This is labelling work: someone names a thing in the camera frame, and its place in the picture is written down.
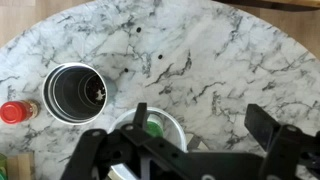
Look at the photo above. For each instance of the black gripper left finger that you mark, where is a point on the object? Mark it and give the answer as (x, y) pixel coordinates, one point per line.
(100, 150)

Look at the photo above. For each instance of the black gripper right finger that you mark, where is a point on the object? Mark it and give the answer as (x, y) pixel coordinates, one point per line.
(283, 146)

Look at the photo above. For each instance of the clear tumbler with blue stripes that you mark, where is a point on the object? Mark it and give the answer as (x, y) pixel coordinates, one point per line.
(60, 100)

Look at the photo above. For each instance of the clear round plastic container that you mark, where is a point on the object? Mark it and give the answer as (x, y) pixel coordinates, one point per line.
(173, 130)

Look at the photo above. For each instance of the tan wooden blocks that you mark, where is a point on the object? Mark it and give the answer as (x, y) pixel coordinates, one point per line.
(20, 165)

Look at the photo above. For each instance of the small jar with red lid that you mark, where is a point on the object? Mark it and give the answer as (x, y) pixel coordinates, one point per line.
(13, 112)

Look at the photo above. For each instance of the green lidded container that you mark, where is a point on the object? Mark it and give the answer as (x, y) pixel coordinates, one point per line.
(2, 168)

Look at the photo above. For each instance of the wooden bench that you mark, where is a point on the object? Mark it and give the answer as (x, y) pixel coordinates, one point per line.
(266, 4)

